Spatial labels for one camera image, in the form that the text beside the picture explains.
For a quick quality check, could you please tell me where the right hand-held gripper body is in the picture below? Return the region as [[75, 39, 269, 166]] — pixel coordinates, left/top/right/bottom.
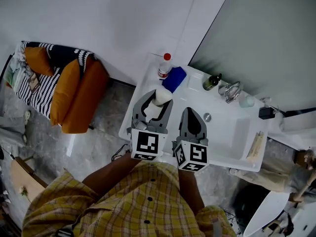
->
[[172, 138, 209, 172]]

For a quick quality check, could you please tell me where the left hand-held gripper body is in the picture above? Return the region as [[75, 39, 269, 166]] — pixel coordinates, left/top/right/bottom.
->
[[126, 120, 169, 161]]

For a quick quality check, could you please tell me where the person's right forearm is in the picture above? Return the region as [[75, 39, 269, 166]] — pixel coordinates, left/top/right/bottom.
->
[[177, 168, 205, 216]]

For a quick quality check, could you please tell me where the person's left forearm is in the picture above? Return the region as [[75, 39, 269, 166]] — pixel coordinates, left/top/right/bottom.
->
[[81, 152, 141, 204]]

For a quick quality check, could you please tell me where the white sink vanity cabinet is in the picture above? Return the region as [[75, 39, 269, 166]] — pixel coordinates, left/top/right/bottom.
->
[[118, 52, 270, 173]]

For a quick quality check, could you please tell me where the blue sponge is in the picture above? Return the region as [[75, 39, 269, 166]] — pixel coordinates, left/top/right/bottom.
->
[[161, 67, 188, 94]]

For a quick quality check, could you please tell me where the white bottle with red cap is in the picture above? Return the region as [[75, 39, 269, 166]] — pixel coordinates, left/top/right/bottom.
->
[[158, 52, 173, 80]]

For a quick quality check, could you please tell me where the chrome faucet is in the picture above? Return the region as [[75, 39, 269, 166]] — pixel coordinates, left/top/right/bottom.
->
[[218, 81, 242, 104]]

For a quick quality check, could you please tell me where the dark green pump bottle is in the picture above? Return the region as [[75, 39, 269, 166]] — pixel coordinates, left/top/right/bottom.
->
[[202, 73, 222, 91]]

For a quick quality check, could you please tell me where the orange sofa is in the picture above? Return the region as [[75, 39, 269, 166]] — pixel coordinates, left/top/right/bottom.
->
[[4, 40, 111, 135]]

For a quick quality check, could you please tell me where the pale green cup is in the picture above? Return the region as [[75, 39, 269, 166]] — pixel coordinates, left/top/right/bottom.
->
[[238, 95, 255, 108]]

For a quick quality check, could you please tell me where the yellow plaid shirt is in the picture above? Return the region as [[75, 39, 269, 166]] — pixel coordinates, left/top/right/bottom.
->
[[22, 160, 237, 237]]

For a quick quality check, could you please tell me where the small black box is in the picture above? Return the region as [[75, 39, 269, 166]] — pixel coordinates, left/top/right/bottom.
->
[[258, 107, 276, 120]]

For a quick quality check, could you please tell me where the large orange cushion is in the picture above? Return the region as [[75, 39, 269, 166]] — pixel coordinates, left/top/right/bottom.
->
[[49, 58, 83, 126]]

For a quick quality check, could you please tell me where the white and dark green chair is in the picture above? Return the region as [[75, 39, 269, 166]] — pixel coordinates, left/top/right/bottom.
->
[[233, 185, 291, 237]]

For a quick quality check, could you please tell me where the black white striped blanket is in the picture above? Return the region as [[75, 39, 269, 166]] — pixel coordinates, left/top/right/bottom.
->
[[14, 40, 97, 119]]

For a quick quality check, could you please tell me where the brown book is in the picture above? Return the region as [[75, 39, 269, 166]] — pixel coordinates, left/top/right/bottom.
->
[[28, 72, 41, 93]]

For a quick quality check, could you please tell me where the small orange cushion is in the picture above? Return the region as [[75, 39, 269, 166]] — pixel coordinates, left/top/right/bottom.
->
[[24, 46, 55, 78]]

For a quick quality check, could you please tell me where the light wooden table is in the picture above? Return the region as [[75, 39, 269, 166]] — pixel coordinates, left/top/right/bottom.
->
[[10, 157, 49, 203]]

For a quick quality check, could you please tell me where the pile of pale clothes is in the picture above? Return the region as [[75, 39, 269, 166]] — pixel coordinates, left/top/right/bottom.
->
[[5, 47, 32, 93]]

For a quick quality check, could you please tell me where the dried flower stem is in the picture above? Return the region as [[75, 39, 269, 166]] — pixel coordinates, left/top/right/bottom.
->
[[19, 186, 32, 203]]

